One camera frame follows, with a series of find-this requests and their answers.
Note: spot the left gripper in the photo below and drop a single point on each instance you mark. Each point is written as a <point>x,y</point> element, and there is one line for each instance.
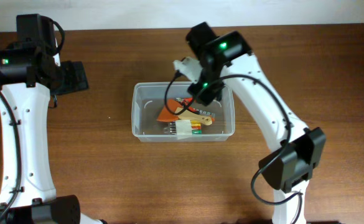
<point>76,76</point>

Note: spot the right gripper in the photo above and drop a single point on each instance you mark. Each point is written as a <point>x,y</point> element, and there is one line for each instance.
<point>207,96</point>

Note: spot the orange screwdriver bit holder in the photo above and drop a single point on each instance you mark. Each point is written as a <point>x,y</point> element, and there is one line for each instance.
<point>207,113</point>

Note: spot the red handled pliers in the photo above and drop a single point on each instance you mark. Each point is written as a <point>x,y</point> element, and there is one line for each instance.
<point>184,102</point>

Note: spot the orange scraper with wooden handle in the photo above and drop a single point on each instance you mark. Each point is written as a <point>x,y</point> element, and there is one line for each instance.
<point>167,114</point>

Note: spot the clear plastic container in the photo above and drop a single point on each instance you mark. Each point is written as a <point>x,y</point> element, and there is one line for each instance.
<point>148,101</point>

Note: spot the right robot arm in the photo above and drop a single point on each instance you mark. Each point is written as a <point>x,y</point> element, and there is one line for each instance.
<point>283,176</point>

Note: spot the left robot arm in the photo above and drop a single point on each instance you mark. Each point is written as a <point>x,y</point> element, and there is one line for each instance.
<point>32,76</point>

